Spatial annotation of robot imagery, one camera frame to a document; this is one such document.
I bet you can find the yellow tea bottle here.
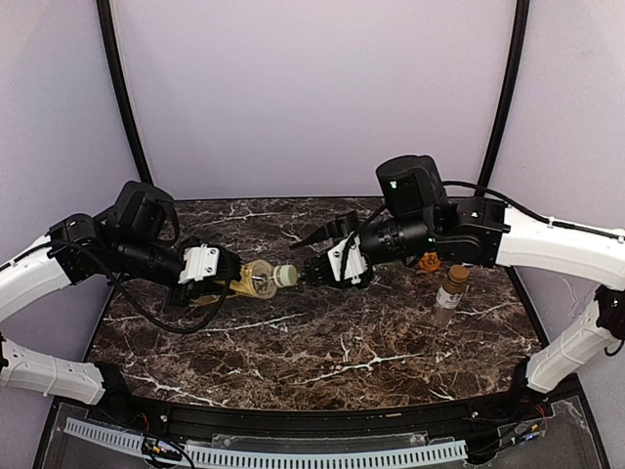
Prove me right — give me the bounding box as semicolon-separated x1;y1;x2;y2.
190;260;278;306

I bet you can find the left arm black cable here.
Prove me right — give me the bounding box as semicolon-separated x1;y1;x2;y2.
48;238;235;334

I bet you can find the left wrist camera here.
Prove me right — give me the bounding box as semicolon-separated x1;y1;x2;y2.
179;244;220;284

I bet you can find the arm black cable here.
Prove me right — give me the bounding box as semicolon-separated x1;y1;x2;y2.
441;180;625;243
48;238;235;334

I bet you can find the right black frame post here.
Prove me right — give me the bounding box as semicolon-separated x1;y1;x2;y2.
478;0;530;188

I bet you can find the white slotted cable duct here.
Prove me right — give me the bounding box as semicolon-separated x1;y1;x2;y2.
63;417;468;468

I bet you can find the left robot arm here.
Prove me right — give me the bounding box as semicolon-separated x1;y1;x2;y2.
1;181;242;405

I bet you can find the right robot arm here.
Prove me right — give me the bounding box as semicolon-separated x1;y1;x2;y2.
299;155;624;394

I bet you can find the pale green bottle cap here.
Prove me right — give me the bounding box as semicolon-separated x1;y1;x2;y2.
272;264;299;288

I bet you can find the left black frame post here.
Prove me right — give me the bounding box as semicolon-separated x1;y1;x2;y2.
96;0;153;185

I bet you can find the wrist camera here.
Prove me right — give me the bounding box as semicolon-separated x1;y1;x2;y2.
179;244;220;284
326;236;368;285

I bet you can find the black frame post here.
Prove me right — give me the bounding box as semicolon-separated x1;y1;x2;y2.
96;0;153;185
478;0;530;188

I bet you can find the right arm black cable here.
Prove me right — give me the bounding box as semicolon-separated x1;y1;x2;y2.
441;180;625;243

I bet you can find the orange juice bottle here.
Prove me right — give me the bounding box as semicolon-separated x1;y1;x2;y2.
418;252;441;273

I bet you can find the black front rail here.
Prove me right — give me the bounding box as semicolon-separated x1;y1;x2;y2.
98;394;553;440

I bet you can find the brown coffee bottle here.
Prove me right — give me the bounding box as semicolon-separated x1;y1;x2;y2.
433;265;469;328

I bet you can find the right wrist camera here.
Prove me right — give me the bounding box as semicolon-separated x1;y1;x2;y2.
326;236;368;285

